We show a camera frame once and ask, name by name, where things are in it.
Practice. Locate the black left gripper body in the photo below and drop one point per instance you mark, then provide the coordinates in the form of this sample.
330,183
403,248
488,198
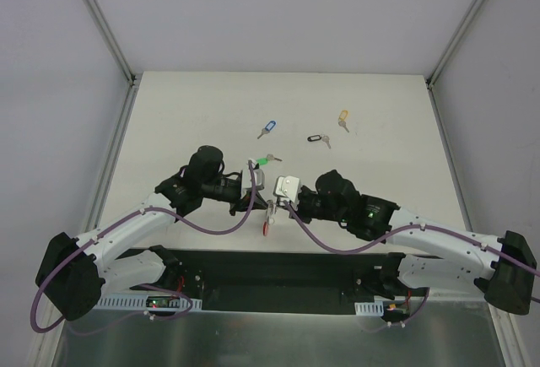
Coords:
241,200

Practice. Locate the red handled metal key organizer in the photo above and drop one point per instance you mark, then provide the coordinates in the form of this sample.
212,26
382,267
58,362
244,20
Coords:
269,217

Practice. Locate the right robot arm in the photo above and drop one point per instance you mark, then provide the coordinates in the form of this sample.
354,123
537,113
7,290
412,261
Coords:
501,268

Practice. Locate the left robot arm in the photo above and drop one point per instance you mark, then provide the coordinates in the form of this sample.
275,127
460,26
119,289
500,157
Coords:
76,272

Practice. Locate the key with green tag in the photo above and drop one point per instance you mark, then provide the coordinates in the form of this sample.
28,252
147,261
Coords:
268,159

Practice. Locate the key with black tag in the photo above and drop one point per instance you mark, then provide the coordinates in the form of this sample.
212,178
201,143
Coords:
320,138

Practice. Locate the key with blue rectangular tag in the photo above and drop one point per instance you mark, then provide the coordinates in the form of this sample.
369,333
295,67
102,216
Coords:
267,129

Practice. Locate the key with yellow tag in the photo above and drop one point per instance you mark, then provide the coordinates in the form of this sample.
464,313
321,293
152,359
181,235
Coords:
342,120

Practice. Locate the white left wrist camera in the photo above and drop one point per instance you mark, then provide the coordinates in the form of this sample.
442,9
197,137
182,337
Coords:
252,176

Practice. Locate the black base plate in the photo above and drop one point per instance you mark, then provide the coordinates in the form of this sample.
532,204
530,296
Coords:
268,282

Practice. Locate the aluminium frame rail left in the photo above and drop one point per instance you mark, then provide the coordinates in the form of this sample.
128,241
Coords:
44,346

